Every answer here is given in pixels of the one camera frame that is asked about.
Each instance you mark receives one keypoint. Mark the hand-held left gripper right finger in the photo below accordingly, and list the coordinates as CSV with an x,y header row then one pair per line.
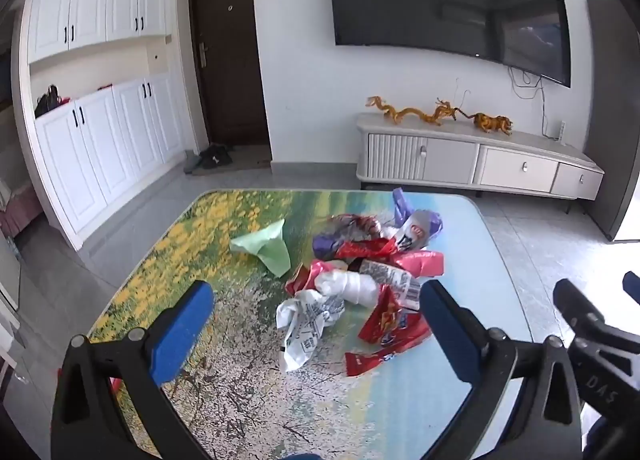
x,y
445,335

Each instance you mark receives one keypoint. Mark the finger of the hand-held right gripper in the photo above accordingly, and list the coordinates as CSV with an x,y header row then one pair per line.
x,y
582,307
632,285

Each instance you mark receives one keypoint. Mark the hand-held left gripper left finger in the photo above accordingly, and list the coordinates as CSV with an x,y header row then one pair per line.
x,y
185,335

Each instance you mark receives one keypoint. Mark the large red snack wrapper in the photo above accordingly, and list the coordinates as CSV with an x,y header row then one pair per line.
x,y
390,320

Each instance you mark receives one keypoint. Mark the silver barcode wrapper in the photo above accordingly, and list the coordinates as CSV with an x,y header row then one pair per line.
x,y
395,281

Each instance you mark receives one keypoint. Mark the coral red snack wrapper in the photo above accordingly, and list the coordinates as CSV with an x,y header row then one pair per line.
x,y
425,262

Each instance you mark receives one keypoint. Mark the white translucent plastic bag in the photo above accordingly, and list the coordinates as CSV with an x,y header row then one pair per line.
x,y
350,285

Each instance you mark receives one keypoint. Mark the purple plastic bag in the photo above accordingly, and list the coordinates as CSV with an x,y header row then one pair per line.
x,y
425,222

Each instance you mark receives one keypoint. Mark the dark red wrapper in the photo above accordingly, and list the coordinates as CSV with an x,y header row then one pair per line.
x,y
365,249

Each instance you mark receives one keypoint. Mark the white printed wrapper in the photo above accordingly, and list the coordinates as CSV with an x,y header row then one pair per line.
x,y
305,330

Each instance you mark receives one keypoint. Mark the green plastic bag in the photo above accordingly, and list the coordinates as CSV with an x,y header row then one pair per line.
x,y
270,250

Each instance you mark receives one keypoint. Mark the red and white snack wrapper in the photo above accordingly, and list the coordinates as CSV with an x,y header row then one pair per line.
x,y
304,280

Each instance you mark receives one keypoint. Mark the clear bag with red ribbon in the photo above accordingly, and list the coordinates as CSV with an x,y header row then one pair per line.
x,y
350,226

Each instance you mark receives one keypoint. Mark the white television stand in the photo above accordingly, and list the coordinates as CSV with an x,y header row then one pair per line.
x,y
500,164

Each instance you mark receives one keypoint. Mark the white power strip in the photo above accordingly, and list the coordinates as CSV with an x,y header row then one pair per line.
x,y
561,130

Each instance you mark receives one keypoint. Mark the grey slippers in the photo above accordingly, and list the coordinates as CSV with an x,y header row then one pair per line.
x,y
192,163

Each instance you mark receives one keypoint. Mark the dark grey cabinet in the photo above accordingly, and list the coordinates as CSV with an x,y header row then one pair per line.
x,y
610,114

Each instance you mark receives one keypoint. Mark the black shoes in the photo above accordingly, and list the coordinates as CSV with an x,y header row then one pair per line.
x,y
216,155

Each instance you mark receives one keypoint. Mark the white built-in cabinet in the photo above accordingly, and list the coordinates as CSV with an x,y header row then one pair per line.
x,y
100,149

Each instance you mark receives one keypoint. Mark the golden tiger figurine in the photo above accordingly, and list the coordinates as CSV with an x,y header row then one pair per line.
x,y
492,123

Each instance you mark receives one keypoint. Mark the golden dragon figurine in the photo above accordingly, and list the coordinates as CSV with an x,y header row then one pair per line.
x,y
415,114

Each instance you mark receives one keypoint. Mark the black handbag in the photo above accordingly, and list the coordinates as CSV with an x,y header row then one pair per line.
x,y
47,102

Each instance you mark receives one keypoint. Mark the dark brown door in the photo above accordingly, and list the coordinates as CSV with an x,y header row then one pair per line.
x,y
225,64

